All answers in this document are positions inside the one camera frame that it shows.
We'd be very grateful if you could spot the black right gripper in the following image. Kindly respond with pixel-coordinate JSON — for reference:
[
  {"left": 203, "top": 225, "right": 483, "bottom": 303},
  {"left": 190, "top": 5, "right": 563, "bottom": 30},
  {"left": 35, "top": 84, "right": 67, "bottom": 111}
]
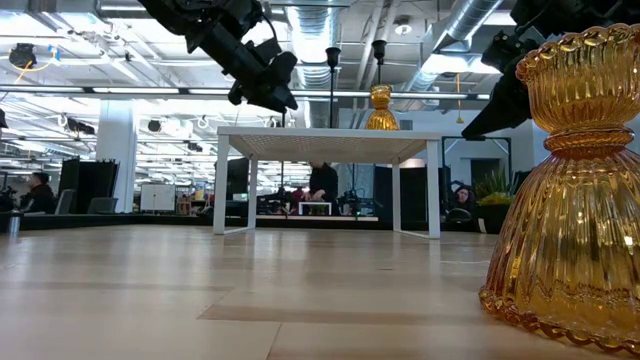
[{"left": 460, "top": 29, "right": 544, "bottom": 142}]

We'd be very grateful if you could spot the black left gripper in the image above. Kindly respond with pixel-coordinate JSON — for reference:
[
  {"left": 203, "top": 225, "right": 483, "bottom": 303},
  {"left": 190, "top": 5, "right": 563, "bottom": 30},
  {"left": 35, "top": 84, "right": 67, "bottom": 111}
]
[{"left": 219, "top": 38, "right": 300, "bottom": 115}]

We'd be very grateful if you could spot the medium black candlestick holder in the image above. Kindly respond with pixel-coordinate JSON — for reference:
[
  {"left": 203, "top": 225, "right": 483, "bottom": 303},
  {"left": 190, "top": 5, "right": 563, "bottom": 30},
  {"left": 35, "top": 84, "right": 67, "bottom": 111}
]
[{"left": 325, "top": 46, "right": 342, "bottom": 129}]

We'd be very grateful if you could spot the amber ribbed glass candle holder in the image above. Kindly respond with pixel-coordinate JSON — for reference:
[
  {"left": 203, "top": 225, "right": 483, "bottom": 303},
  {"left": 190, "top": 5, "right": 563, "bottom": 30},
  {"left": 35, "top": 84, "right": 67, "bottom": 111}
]
[
  {"left": 478, "top": 22, "right": 640, "bottom": 357},
  {"left": 363, "top": 83, "right": 401, "bottom": 132}
]

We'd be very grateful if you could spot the tall black candlestick holder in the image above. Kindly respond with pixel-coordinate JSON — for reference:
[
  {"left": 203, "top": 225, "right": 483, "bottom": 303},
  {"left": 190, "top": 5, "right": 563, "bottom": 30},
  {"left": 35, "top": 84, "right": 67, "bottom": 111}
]
[{"left": 371, "top": 39, "right": 389, "bottom": 87}]

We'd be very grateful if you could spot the yellow hanging pendant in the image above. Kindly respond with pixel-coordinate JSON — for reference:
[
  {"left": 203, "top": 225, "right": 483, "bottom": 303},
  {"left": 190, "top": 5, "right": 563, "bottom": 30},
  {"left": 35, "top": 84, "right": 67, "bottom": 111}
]
[{"left": 454, "top": 73, "right": 465, "bottom": 125}]

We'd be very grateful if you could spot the white perforated metal shelf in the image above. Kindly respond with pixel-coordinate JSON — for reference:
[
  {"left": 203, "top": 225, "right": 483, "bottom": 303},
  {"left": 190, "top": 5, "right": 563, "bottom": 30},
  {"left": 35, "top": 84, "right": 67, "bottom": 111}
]
[{"left": 212, "top": 125, "right": 443, "bottom": 240}]

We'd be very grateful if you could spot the black monitor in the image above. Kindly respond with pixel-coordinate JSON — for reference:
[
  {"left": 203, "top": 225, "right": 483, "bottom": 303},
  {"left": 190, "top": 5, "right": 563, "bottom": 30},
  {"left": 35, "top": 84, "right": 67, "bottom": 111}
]
[{"left": 225, "top": 156, "right": 251, "bottom": 202}]

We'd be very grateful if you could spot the potted green succulent plant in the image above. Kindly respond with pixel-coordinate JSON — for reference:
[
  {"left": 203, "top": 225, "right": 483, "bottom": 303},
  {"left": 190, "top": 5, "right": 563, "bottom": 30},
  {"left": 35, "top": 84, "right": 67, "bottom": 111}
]
[{"left": 472, "top": 168, "right": 519, "bottom": 235}]

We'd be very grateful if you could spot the person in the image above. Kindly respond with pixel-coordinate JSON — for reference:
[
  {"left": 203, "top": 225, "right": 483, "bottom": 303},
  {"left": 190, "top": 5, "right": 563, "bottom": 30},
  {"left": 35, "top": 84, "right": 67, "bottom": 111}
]
[
  {"left": 18, "top": 171, "right": 57, "bottom": 215},
  {"left": 307, "top": 159, "right": 341, "bottom": 217},
  {"left": 451, "top": 184, "right": 477, "bottom": 212}
]

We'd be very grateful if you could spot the small white table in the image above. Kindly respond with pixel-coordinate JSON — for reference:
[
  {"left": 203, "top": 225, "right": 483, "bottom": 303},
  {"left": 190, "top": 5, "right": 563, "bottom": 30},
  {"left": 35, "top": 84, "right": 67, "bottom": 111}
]
[{"left": 297, "top": 200, "right": 333, "bottom": 217}]

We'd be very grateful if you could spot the black partition panel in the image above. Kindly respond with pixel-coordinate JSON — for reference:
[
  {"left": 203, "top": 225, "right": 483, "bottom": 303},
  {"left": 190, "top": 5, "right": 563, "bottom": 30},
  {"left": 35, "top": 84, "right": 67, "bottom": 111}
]
[
  {"left": 373, "top": 164, "right": 454, "bottom": 224},
  {"left": 58, "top": 158, "right": 120, "bottom": 215}
]

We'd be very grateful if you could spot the linear ceiling light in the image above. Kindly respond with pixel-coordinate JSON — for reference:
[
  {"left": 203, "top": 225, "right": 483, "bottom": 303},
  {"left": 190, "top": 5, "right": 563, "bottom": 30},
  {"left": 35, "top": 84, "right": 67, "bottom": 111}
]
[{"left": 0, "top": 84, "right": 231, "bottom": 97}]

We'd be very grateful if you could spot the white cabinet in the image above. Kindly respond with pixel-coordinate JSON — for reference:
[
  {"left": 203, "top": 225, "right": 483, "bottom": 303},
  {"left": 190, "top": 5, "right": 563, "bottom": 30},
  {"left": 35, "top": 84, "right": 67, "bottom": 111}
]
[{"left": 139, "top": 183, "right": 177, "bottom": 213}]

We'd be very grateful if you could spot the white structural column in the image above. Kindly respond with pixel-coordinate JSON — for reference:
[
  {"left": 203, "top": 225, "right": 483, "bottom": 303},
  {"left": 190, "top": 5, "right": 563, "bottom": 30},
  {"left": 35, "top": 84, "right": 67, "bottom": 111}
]
[{"left": 95, "top": 98, "right": 139, "bottom": 214}]

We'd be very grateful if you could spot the grey office chair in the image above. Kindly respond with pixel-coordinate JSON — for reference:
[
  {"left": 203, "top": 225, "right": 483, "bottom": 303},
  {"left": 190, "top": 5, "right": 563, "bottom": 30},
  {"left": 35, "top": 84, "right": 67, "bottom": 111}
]
[
  {"left": 53, "top": 188, "right": 77, "bottom": 215},
  {"left": 87, "top": 196, "right": 120, "bottom": 216}
]

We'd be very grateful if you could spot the black ceiling device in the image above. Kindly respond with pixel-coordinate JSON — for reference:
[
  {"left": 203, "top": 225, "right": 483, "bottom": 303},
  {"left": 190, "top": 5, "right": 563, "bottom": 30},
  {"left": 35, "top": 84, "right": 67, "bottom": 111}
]
[{"left": 8, "top": 42, "right": 38, "bottom": 70}]

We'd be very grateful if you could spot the silver ventilation duct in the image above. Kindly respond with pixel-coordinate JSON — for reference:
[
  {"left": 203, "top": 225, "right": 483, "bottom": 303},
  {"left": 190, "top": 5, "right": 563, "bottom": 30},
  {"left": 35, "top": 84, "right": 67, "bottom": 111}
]
[
  {"left": 284, "top": 0, "right": 346, "bottom": 129},
  {"left": 399, "top": 0, "right": 504, "bottom": 99}
]

